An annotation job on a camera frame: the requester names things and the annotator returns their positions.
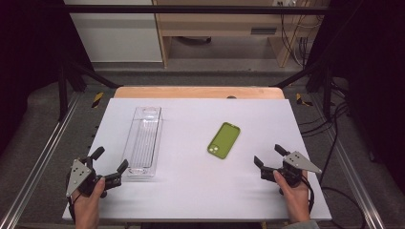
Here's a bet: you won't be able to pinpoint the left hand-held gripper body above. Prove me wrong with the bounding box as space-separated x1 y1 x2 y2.
65 155 123 198

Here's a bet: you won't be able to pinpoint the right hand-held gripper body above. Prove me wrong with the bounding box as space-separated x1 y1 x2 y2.
260 150 323 196

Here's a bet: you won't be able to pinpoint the clear plastic container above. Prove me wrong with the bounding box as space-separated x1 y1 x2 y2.
121 106 164 178

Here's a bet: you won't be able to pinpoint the person's left hand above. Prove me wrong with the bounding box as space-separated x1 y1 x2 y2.
72 177 107 229

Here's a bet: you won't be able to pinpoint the person's right hand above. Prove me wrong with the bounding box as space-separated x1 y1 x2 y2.
272 170 311 224

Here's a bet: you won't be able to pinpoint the yellow black tape strip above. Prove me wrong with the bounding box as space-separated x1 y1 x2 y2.
91 92 105 109
295 93 314 108

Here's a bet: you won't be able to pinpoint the white table board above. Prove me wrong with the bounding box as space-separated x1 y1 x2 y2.
62 97 332 222

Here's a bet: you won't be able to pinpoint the wooden table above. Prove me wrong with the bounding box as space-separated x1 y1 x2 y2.
114 85 286 100

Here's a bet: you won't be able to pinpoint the white cabinet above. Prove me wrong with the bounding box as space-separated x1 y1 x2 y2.
63 0 163 63

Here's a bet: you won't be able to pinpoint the wooden desk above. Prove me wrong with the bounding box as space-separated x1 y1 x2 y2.
152 0 330 69

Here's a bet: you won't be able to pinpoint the white power strip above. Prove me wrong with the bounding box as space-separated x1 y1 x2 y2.
272 0 298 8

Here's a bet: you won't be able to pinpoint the left hand-held gripper cable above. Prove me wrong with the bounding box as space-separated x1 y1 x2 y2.
66 180 78 224

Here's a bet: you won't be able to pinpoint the hand-held gripper cable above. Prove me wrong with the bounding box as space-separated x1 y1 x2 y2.
66 180 78 224
300 177 315 215

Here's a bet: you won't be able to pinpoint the right hand-held gripper cable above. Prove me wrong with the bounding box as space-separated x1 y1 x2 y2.
300 177 315 215

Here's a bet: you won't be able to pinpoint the aluminium floor rail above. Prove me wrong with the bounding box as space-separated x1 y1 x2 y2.
309 94 387 229
0 94 81 229

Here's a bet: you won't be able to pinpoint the black floor cables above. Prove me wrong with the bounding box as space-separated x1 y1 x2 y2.
298 80 368 229

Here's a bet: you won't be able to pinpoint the cables under wooden desk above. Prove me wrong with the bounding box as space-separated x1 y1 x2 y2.
279 13 321 68

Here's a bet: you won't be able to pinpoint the black metal frame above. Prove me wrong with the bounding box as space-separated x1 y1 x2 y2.
56 4 336 122

